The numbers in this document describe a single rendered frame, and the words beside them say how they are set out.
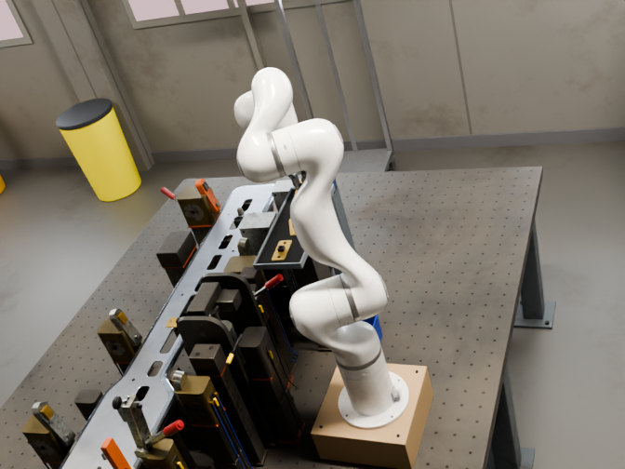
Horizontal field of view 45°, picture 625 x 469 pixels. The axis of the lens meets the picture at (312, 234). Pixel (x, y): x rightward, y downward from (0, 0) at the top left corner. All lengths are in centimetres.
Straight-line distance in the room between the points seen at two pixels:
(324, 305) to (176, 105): 355
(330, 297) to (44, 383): 133
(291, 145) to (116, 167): 358
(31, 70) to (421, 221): 357
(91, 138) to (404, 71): 199
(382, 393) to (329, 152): 67
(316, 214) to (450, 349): 80
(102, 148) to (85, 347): 240
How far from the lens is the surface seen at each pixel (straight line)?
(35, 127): 600
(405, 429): 198
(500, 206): 282
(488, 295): 245
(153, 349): 218
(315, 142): 161
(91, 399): 215
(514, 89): 438
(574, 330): 332
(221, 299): 197
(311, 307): 175
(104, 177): 514
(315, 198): 164
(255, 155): 161
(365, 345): 185
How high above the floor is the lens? 232
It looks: 34 degrees down
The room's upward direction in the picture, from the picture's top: 18 degrees counter-clockwise
